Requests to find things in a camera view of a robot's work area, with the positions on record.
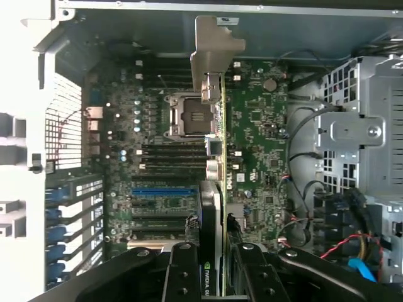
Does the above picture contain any blue expansion slot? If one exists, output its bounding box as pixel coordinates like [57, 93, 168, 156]
[131, 186, 201, 198]

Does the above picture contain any metal CPU socket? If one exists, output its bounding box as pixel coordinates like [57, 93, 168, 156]
[165, 92, 221, 138]

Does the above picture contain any blue SATA wire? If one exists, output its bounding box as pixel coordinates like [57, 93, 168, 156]
[348, 256, 378, 282]

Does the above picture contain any red thin wire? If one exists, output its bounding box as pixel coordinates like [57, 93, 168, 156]
[321, 234, 385, 277]

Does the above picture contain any silver metal drive cage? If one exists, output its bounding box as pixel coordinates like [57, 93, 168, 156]
[314, 55, 403, 284]

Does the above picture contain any open black PC case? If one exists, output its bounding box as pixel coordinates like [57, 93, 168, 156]
[0, 0, 403, 302]

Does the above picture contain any long black expansion slot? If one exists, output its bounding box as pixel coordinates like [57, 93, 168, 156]
[132, 226, 188, 236]
[132, 213, 190, 223]

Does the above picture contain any white expansion slot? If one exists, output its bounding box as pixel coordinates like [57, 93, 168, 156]
[127, 240, 164, 251]

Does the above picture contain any green motherboard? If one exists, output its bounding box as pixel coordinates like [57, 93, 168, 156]
[83, 58, 289, 262]

